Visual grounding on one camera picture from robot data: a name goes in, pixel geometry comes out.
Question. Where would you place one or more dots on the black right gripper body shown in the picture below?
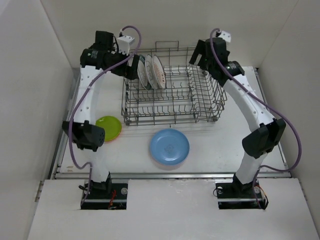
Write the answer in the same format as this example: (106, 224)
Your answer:
(208, 62)

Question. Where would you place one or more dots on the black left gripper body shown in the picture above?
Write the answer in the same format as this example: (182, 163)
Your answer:
(117, 57)

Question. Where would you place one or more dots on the blue plate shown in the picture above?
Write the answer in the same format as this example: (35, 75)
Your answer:
(169, 147)

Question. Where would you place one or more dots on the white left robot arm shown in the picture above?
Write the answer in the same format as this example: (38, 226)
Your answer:
(108, 54)

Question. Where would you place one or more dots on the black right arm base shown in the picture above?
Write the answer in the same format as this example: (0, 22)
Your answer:
(229, 198)

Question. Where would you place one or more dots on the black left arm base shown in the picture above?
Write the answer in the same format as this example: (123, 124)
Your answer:
(102, 200)

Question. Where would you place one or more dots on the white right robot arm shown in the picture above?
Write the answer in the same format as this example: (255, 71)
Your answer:
(265, 130)

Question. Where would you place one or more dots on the white plate with green rim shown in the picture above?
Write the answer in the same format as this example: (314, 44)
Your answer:
(142, 74)

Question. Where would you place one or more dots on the white blue-rimmed plate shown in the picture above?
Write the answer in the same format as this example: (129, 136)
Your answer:
(149, 72)

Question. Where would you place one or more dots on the patterned white plate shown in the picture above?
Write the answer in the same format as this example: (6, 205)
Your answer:
(159, 72)

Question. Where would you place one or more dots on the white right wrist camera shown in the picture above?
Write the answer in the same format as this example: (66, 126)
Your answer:
(226, 36)

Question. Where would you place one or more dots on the grey wire dish rack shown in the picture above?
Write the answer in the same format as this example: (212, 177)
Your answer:
(191, 95)

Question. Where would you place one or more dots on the front aluminium rail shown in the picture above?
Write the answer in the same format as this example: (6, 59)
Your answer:
(148, 176)

